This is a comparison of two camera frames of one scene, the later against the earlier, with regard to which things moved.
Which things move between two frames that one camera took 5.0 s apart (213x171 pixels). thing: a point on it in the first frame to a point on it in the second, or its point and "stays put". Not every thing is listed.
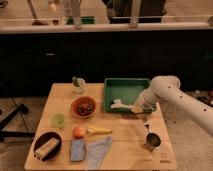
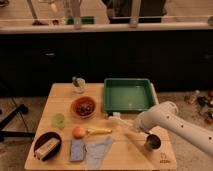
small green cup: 59,120 stays put
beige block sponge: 47,147 stays put
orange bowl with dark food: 83,107 stays put
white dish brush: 118,104 to 117,117
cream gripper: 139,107 to 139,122
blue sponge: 77,150 stays put
